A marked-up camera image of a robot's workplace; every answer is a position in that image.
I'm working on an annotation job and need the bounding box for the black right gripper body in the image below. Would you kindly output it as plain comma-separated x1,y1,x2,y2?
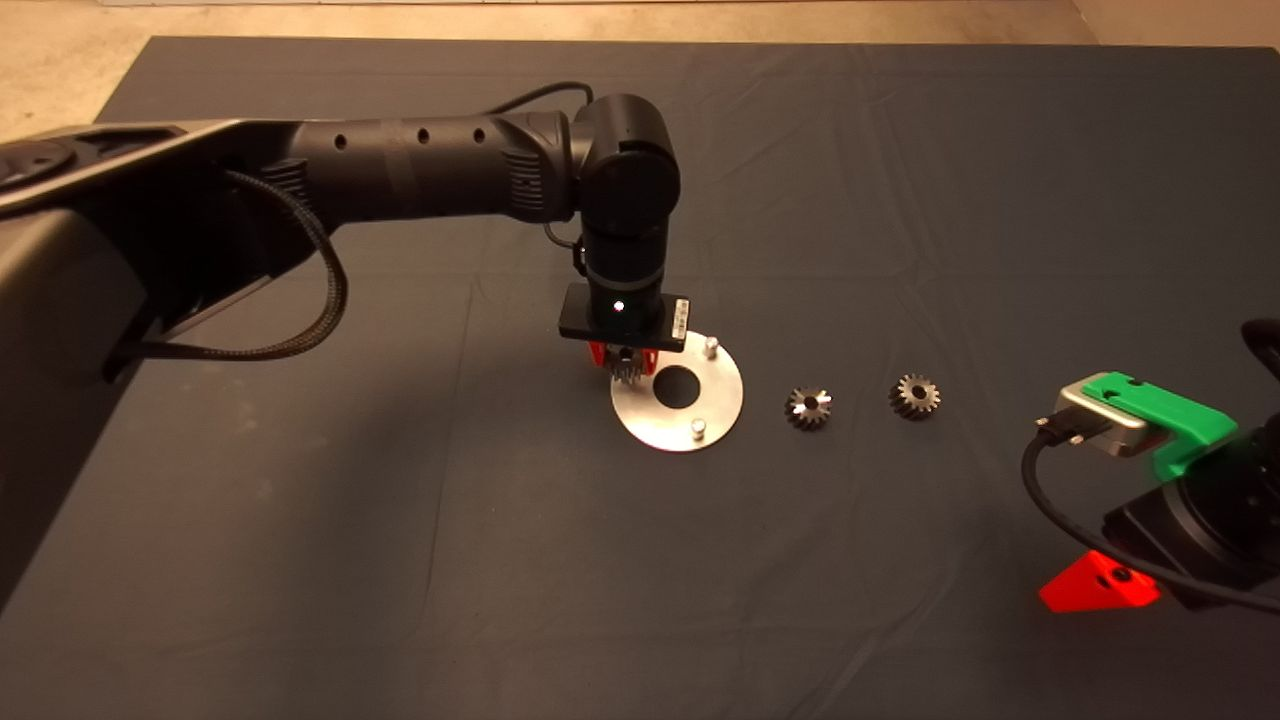
1103,480,1236,611

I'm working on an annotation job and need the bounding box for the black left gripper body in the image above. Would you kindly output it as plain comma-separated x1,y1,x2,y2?
558,283,691,351

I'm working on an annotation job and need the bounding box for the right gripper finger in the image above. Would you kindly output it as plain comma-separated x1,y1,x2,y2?
1038,549,1163,613

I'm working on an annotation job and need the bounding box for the round metal carrier plate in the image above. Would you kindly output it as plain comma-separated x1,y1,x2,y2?
610,335,746,453

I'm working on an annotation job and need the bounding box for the dark grey table cloth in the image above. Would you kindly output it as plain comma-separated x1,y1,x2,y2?
0,35,1280,720

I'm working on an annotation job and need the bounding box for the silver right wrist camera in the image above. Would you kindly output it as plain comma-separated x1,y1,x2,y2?
1058,385,1171,459

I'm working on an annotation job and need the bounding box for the green right camera mount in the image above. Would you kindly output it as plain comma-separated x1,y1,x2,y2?
1083,371,1239,481

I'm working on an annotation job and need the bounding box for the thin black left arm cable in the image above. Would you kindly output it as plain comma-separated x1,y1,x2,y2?
483,82,598,279

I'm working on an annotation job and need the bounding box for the braided black left arm cable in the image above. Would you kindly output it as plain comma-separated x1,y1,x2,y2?
105,168,349,383

